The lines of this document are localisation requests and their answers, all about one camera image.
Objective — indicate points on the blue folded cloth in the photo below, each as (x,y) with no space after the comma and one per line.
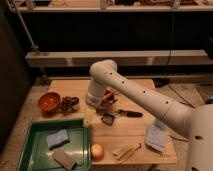
(156,138)

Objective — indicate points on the dark bowl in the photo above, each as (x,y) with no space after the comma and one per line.
(109,103)

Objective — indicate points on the yellow red apple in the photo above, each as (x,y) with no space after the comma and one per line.
(97,151)

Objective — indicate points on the orange bowl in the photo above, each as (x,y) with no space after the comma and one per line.
(49,102)

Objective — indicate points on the slanted metal pole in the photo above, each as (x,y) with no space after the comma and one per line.
(34,47)

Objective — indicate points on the blue sponge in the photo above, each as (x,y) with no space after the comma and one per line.
(57,139)

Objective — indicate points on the pale yellow banana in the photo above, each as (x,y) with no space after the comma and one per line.
(126,151)

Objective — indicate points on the upper white shelf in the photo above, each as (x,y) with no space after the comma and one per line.
(110,6)

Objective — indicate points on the wooden cutting board table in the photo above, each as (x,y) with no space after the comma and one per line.
(124,131)

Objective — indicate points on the green plastic tray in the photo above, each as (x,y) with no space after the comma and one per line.
(36,156)

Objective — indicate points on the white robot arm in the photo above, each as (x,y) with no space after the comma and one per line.
(196,124)

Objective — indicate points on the grey metal shelf rail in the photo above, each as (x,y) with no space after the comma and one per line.
(123,58)

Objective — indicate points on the orange carrot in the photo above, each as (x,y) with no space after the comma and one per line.
(109,96)

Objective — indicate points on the dark grape bunch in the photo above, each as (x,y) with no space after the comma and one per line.
(69,104)

